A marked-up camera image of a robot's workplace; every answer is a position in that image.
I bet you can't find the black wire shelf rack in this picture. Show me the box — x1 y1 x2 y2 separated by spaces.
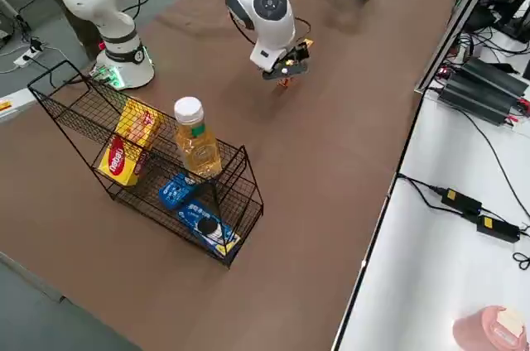
26 60 265 271

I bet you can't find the pink lidded cup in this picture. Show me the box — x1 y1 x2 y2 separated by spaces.
451 305 530 351

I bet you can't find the yellow wafer box red logo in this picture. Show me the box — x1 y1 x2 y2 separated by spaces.
114 97 166 151

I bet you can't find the blue oreo cookie box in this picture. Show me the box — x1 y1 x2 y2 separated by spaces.
176 199 243 258
158 171 197 210

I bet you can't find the black adapter yellow label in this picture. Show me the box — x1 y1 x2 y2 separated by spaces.
440 187 484 216
475 214 522 243

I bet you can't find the black finned power supply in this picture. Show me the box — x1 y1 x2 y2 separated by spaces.
459 56 530 98
437 73 521 127

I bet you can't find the yellow nabati wafer box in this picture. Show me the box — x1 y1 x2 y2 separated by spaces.
97 135 151 188

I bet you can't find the aluminium frame post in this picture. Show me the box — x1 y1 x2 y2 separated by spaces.
413 0 511 94

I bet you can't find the white floor power strip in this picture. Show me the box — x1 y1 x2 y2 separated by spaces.
12 45 46 70

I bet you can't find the yellow drink bottle white cap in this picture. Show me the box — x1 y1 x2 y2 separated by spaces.
172 95 224 180

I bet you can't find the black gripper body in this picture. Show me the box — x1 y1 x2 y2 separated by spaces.
271 52 306 78

